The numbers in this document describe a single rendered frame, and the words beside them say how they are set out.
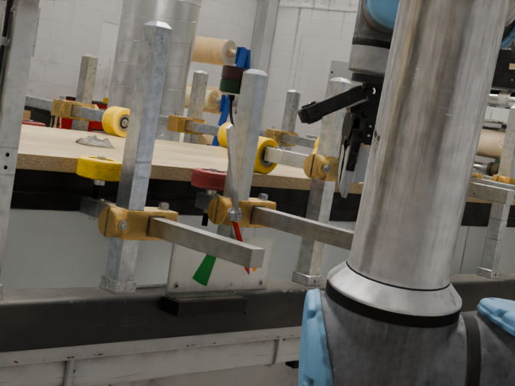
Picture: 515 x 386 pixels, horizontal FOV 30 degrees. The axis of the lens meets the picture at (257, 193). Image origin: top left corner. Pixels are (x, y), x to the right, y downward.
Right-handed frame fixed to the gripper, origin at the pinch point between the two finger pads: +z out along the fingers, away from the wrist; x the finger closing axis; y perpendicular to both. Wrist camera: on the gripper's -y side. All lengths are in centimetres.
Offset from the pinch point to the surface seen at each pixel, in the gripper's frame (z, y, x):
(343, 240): 8.6, 1.8, -0.8
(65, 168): 4.8, -47.6, 14.5
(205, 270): 19.0, -20.1, 9.8
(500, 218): 7, 60, 78
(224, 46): -62, 30, 744
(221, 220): 9.9, -18.4, 12.4
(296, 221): 7.5, -5.4, 7.8
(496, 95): -34, 119, 257
